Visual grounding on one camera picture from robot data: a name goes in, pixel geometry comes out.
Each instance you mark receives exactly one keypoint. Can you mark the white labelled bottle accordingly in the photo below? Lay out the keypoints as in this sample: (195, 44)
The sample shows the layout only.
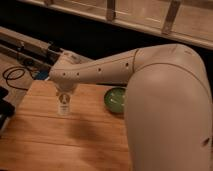
(64, 103)

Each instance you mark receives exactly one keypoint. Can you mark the black device at left edge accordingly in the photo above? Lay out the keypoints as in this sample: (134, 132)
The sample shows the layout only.
(6, 108)

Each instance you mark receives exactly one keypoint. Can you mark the grey metal rail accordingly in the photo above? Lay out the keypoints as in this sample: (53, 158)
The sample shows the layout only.
(37, 49)

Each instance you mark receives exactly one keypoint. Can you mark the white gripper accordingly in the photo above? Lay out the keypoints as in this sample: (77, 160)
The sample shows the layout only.
(65, 88)

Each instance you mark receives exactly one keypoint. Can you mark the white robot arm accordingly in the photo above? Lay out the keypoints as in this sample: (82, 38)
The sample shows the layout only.
(168, 107)

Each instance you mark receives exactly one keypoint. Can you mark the green ceramic bowl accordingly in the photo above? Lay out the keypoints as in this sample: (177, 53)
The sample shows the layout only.
(114, 100)

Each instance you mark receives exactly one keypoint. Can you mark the black clamp on rail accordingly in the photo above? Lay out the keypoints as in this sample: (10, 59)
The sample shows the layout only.
(53, 52)

